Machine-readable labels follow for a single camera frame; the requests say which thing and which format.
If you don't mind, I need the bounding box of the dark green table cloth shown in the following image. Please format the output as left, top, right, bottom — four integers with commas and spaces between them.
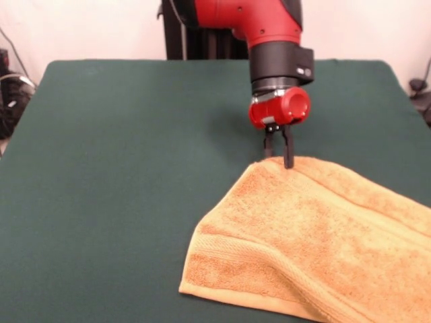
0, 59, 431, 323

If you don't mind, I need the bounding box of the tan terry towel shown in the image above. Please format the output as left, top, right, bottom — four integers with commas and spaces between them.
178, 155, 431, 323

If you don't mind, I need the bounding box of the black equipment pile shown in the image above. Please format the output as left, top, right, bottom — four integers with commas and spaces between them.
0, 48, 37, 141

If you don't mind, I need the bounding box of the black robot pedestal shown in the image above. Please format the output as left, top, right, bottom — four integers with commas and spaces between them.
156, 0, 252, 61

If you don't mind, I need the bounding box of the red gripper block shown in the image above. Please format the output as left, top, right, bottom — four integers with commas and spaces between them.
248, 86, 310, 169

